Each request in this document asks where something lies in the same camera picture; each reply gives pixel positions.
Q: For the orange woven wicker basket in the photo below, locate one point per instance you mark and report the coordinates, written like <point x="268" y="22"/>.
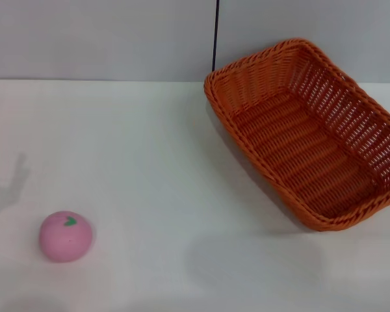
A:
<point x="299" y="152"/>

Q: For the pink peach toy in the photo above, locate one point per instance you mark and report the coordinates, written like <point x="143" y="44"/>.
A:
<point x="65" y="239"/>

